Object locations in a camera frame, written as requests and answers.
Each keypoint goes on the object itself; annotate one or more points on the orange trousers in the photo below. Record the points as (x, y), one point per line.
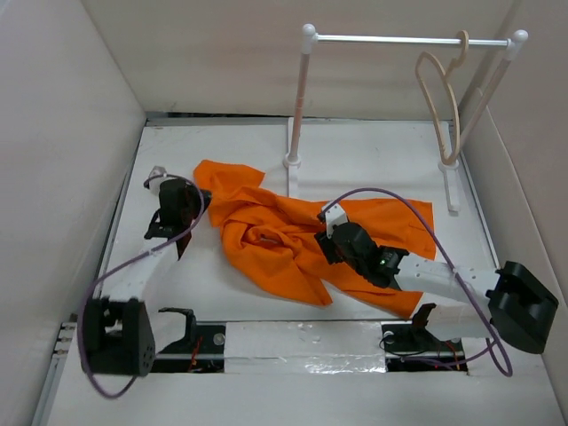
(271, 238)

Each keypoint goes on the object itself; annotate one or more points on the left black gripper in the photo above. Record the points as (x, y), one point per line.
(194, 193)

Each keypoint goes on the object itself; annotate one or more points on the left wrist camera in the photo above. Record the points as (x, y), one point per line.
(156, 177)

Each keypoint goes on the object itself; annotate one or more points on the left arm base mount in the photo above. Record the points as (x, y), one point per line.
(186, 345)

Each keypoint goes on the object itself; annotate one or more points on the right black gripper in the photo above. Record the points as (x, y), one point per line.
(327, 245)

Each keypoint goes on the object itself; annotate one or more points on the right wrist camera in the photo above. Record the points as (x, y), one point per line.
(332, 215)

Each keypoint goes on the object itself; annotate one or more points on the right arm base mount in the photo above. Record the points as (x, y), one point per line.
(409, 347)

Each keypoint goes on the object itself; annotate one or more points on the white clothes rack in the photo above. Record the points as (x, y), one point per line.
(510, 48)

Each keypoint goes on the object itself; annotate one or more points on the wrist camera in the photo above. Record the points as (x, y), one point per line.
(332, 215)
(156, 177)

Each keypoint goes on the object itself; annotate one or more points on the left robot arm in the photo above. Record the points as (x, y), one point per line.
(125, 328)

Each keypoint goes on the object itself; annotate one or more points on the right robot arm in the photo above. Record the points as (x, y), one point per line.
(509, 301)

